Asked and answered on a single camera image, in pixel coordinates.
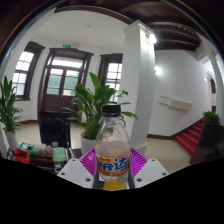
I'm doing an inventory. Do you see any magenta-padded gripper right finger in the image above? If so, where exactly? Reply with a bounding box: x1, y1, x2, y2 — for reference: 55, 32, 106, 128
127, 147, 170, 190

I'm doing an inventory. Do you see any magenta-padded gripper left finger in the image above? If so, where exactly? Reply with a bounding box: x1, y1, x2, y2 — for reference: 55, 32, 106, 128
56, 147, 100, 190

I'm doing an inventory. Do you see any orange drink bottle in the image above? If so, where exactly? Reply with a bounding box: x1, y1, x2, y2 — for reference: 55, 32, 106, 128
94, 103, 132, 192

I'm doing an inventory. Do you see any green snack packet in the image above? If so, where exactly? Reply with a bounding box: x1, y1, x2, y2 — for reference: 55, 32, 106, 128
52, 146, 68, 164

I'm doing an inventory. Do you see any clear plastic snack packet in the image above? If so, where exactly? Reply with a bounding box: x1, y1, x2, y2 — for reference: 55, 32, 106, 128
32, 143, 54, 158

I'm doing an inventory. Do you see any black chair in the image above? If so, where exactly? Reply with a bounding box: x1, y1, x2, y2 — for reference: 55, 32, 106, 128
37, 110, 72, 149

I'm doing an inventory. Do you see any red carpeted staircase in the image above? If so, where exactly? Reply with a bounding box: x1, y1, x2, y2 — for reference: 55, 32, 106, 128
175, 119, 205, 157

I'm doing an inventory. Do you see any red snack packet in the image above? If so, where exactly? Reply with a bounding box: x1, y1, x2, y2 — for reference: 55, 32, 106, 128
13, 147, 32, 165

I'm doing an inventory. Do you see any large leafy plant, white pot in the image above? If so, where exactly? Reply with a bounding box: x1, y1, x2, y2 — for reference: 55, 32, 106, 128
64, 72, 139, 156

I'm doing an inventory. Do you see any small plant on dark stand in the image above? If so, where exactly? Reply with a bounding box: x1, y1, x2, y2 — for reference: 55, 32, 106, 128
189, 110, 224, 166

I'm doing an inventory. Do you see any dark wooden double door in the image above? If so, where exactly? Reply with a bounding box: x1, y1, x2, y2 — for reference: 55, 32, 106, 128
37, 47, 95, 113

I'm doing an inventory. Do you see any tall leafy plant, white pot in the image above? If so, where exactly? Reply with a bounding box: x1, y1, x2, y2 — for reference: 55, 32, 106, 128
0, 75, 24, 152

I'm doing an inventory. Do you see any dark-framed window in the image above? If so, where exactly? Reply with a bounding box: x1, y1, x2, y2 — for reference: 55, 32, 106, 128
97, 53, 124, 103
11, 40, 46, 101

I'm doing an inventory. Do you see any glowing pillar lamp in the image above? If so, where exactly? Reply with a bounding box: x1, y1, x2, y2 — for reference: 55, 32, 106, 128
145, 32, 158, 46

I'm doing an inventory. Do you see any white wall-mounted box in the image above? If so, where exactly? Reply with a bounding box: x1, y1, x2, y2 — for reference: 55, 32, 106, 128
159, 95, 193, 112

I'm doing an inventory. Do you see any glowing wall lamp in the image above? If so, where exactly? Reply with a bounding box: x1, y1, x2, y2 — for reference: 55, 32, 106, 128
153, 65, 163, 76

